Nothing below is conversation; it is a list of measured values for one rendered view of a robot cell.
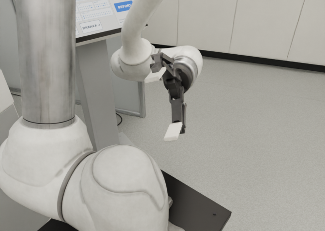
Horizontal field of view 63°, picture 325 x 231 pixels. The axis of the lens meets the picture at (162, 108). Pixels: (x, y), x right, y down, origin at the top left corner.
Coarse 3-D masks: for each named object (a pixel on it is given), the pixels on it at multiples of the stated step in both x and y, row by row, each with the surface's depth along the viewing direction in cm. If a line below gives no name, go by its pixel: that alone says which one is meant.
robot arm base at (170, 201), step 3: (168, 198) 68; (168, 201) 67; (171, 201) 68; (171, 204) 68; (168, 222) 64; (168, 225) 63; (171, 225) 63; (174, 225) 64; (168, 228) 62; (171, 228) 63; (174, 228) 63; (177, 228) 63; (180, 228) 63
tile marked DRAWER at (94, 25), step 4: (96, 20) 117; (80, 24) 114; (84, 24) 115; (88, 24) 115; (92, 24) 116; (96, 24) 117; (100, 24) 118; (84, 28) 114; (88, 28) 115; (92, 28) 116; (96, 28) 117; (100, 28) 118; (84, 32) 114; (88, 32) 115
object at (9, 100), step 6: (0, 72) 97; (0, 78) 97; (0, 84) 97; (6, 84) 100; (0, 90) 98; (6, 90) 100; (0, 96) 98; (6, 96) 101; (0, 102) 99; (6, 102) 101; (12, 102) 104; (0, 108) 99
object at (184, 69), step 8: (176, 64) 70; (176, 72) 66; (184, 72) 67; (168, 80) 64; (176, 80) 65; (184, 80) 68; (168, 88) 65; (176, 88) 64; (184, 88) 69; (176, 96) 65
